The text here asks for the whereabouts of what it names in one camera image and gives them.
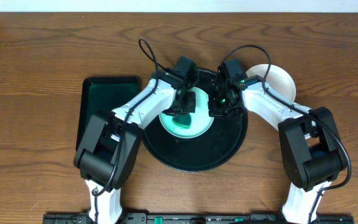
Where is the white plate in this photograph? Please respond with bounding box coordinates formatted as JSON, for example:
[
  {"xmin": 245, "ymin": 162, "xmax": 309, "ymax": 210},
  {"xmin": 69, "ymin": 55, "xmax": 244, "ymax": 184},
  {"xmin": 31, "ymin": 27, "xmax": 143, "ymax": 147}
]
[{"xmin": 246, "ymin": 64, "xmax": 296, "ymax": 101}]

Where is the green scrub sponge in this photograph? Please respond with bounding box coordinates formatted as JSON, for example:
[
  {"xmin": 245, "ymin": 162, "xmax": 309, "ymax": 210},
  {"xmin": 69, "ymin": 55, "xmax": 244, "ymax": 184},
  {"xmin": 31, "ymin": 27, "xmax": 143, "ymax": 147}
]
[{"xmin": 172, "ymin": 114, "xmax": 191, "ymax": 129}]

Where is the mint plate top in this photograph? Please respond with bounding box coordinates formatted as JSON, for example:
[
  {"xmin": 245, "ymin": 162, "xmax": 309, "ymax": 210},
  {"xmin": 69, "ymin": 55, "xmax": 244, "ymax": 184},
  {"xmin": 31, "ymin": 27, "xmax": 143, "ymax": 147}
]
[{"xmin": 159, "ymin": 87, "xmax": 214, "ymax": 139}]

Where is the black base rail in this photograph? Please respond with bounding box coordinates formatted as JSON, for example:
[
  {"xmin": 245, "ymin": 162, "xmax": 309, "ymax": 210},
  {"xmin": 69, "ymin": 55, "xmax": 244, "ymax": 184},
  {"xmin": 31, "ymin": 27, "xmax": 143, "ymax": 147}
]
[{"xmin": 42, "ymin": 213, "xmax": 354, "ymax": 224}]

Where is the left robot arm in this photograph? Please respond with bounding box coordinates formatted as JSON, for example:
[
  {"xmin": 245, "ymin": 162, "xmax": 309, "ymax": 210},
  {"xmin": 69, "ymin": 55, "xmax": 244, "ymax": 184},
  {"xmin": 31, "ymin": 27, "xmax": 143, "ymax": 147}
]
[{"xmin": 73, "ymin": 70, "xmax": 190, "ymax": 223}]

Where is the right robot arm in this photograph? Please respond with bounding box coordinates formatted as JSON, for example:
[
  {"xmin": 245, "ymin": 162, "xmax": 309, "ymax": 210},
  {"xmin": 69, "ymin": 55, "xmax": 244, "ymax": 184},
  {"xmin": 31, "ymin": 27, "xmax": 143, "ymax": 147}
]
[{"xmin": 208, "ymin": 75, "xmax": 352, "ymax": 223}]

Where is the black rectangular tray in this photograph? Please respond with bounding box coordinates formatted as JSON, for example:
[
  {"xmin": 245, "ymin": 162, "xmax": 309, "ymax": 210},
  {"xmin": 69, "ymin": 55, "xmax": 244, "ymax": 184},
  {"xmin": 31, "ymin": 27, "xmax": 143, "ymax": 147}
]
[{"xmin": 76, "ymin": 76, "xmax": 142, "ymax": 149}]

